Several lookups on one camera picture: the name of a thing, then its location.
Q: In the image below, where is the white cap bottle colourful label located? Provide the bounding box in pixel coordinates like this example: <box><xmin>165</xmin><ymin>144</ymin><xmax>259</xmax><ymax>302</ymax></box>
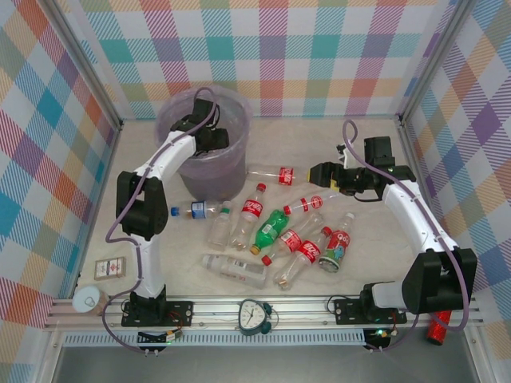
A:
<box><xmin>317</xmin><ymin>211</ymin><xmax>357</xmax><ymax>274</ymax></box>

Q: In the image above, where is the clear bottle green cap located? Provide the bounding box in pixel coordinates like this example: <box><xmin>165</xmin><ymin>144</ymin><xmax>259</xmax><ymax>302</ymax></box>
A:
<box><xmin>206</xmin><ymin>200</ymin><xmax>233</xmax><ymax>251</ymax></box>

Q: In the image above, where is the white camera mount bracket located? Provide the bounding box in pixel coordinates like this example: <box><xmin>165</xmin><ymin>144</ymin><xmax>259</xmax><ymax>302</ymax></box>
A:
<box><xmin>334</xmin><ymin>142</ymin><xmax>353</xmax><ymax>169</ymax></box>

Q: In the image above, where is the red glitter cylinder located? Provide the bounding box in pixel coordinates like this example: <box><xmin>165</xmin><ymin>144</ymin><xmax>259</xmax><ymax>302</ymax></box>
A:
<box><xmin>426</xmin><ymin>310</ymin><xmax>453</xmax><ymax>346</ymax></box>

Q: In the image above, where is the aluminium mounting rail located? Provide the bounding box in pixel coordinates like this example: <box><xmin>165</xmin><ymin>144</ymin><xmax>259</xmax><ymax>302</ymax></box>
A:
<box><xmin>42</xmin><ymin>295</ymin><xmax>482</xmax><ymax>331</ymax></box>

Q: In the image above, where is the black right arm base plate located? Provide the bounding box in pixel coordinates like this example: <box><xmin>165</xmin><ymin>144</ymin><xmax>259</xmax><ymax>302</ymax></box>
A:
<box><xmin>332</xmin><ymin>297</ymin><xmax>408</xmax><ymax>326</ymax></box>

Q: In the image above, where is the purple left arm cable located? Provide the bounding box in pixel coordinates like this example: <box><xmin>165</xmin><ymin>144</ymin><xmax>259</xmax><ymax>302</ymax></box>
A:
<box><xmin>102</xmin><ymin>86</ymin><xmax>221</xmax><ymax>356</ymax></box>

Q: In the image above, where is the green alarm clock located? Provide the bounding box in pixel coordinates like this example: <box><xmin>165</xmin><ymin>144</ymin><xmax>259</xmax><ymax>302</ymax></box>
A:
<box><xmin>238</xmin><ymin>298</ymin><xmax>275</xmax><ymax>337</ymax></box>

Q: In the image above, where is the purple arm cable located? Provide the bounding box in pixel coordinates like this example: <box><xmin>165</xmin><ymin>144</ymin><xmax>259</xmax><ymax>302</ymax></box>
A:
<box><xmin>343</xmin><ymin>118</ymin><xmax>477</xmax><ymax>354</ymax></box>
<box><xmin>102</xmin><ymin>86</ymin><xmax>221</xmax><ymax>356</ymax></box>

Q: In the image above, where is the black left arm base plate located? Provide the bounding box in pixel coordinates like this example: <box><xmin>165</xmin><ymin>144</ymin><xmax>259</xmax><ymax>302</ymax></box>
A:
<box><xmin>121</xmin><ymin>299</ymin><xmax>194</xmax><ymax>329</ymax></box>

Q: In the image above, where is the aluminium frame post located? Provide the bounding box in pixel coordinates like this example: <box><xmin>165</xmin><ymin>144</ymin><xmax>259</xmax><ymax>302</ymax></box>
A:
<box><xmin>398</xmin><ymin>0</ymin><xmax>481</xmax><ymax>124</ymax></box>
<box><xmin>46</xmin><ymin>0</ymin><xmax>124</xmax><ymax>131</ymax></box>

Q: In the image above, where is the clear bottle white label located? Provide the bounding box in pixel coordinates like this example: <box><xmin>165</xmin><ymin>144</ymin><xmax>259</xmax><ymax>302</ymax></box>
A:
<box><xmin>200</xmin><ymin>254</ymin><xmax>269</xmax><ymax>290</ymax></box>

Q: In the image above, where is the purple translucent bin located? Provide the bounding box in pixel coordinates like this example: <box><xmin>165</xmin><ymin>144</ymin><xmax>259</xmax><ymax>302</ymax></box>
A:
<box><xmin>154</xmin><ymin>86</ymin><xmax>253</xmax><ymax>200</ymax></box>

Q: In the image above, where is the green bottle yellow cap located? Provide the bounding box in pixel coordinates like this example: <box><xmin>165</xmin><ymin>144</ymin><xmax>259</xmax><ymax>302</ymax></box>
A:
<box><xmin>249</xmin><ymin>208</ymin><xmax>290</xmax><ymax>256</ymax></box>

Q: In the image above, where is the clear bottle blue cap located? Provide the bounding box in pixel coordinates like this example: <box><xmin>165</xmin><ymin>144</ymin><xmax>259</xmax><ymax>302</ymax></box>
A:
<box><xmin>170</xmin><ymin>199</ymin><xmax>224</xmax><ymax>221</ymax></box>

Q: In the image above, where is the playing card box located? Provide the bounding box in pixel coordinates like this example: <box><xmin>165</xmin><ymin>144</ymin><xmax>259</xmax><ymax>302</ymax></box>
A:
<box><xmin>94</xmin><ymin>256</ymin><xmax>127</xmax><ymax>281</ymax></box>

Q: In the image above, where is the power connector green light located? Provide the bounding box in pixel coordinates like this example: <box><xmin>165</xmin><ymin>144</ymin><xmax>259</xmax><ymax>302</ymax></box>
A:
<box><xmin>137</xmin><ymin>328</ymin><xmax>184</xmax><ymax>346</ymax></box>
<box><xmin>363</xmin><ymin>326</ymin><xmax>397</xmax><ymax>341</ymax></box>

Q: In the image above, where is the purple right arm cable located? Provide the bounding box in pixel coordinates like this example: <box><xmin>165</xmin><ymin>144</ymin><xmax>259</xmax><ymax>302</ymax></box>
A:
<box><xmin>343</xmin><ymin>118</ymin><xmax>477</xmax><ymax>354</ymax></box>

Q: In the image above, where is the slotted grey cable duct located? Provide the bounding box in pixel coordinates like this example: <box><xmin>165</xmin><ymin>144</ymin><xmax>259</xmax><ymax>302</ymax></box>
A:
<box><xmin>62</xmin><ymin>329</ymin><xmax>366</xmax><ymax>349</ymax></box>

